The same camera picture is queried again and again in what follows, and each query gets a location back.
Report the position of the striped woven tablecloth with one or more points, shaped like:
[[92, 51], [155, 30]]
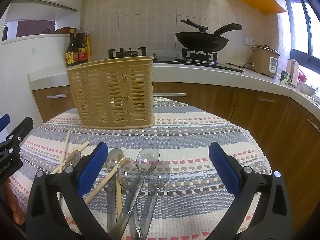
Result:
[[190, 135]]

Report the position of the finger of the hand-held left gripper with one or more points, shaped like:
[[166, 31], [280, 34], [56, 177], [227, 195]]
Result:
[[21, 130], [3, 123]]

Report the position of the beige plastic utensil basket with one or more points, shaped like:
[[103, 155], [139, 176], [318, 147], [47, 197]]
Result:
[[112, 92]]

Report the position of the red label sauce bottle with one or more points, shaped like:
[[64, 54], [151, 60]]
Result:
[[83, 47]]

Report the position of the wall power outlet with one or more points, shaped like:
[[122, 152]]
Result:
[[250, 40]]

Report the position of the white electric kettle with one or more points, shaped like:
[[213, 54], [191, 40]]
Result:
[[293, 72]]

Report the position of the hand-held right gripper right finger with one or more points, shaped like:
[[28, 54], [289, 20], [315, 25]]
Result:
[[223, 172]]

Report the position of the person's left hand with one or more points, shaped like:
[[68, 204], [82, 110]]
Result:
[[16, 205]]

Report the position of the small dark bottle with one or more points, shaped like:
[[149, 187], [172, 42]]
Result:
[[5, 33]]

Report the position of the beige rice cooker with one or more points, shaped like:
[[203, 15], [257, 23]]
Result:
[[263, 60]]

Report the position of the dark framed window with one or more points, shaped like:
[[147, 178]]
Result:
[[300, 25]]

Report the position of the patterned mug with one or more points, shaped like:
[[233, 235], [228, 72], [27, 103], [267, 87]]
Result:
[[284, 78]]

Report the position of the wooden board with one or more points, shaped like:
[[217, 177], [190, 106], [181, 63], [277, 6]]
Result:
[[65, 30]]

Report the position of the black gas stove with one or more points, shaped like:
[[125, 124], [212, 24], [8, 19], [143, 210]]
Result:
[[200, 62]]

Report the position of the red container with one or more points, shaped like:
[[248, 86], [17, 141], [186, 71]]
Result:
[[303, 76]]

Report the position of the wooden chopstick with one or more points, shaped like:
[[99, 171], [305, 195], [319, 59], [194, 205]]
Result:
[[107, 181], [65, 147], [83, 145]]

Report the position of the black wok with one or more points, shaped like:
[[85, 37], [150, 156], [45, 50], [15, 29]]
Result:
[[202, 41]]

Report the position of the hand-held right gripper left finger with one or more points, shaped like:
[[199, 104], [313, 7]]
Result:
[[92, 171]]

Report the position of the white kitchen countertop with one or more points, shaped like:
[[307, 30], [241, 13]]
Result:
[[200, 73]]

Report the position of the dark soy sauce bottle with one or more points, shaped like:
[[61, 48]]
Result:
[[70, 50]]

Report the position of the black spatula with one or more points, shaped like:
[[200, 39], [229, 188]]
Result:
[[195, 25]]

